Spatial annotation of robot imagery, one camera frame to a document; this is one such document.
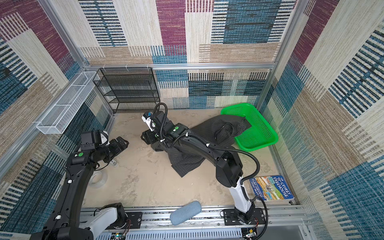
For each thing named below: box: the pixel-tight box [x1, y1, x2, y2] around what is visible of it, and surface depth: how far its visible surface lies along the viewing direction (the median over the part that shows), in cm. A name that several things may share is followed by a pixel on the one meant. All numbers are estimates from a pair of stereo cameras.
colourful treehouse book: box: [249, 175, 295, 201], surface depth 81 cm
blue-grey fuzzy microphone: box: [170, 200, 202, 226], surface depth 75 cm
